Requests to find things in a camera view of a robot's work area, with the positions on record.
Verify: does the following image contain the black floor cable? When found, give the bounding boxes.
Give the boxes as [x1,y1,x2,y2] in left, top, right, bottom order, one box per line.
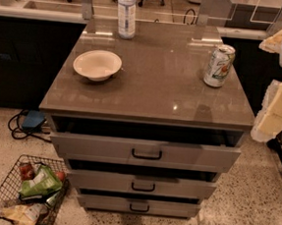
[6,107,55,144]

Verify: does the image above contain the grey bottom drawer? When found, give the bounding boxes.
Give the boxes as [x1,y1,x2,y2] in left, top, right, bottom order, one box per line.
[78,195,199,218]

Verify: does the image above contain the grey top drawer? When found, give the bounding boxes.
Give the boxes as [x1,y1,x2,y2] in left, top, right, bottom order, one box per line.
[51,133,240,173]

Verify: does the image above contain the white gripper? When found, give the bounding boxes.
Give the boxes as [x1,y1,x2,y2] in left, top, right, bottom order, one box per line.
[251,29,282,142]

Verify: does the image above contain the white green soda can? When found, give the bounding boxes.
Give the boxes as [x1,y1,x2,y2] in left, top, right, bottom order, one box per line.
[203,44,235,87]

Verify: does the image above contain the clear plastic water bottle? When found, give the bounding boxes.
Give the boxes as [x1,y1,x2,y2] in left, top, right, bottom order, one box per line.
[117,0,136,39]

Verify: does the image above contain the white bowl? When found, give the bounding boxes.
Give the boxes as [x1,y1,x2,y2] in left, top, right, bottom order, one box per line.
[73,50,122,82]

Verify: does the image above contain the red apple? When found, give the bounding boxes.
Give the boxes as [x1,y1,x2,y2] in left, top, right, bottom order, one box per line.
[56,171,66,182]

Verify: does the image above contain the red snack packet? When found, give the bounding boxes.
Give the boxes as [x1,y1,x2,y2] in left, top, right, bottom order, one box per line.
[19,162,35,181]

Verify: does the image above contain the grey drawer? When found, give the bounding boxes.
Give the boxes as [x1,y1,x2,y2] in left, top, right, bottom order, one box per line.
[68,170,216,199]
[51,133,240,173]
[78,195,199,218]

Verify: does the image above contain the grey middle drawer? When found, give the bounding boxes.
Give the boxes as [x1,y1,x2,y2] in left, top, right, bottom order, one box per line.
[68,170,216,199]

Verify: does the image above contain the yellow snack bag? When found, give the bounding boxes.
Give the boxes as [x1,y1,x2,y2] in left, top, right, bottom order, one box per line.
[1,203,48,225]

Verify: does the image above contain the green chip bag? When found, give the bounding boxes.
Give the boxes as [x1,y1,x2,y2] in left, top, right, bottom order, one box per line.
[20,165,63,198]

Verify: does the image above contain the black wire basket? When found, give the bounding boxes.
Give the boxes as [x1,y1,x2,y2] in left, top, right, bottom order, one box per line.
[0,154,70,225]

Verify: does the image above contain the blue foot pedal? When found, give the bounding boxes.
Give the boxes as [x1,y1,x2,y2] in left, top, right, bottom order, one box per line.
[22,110,45,131]

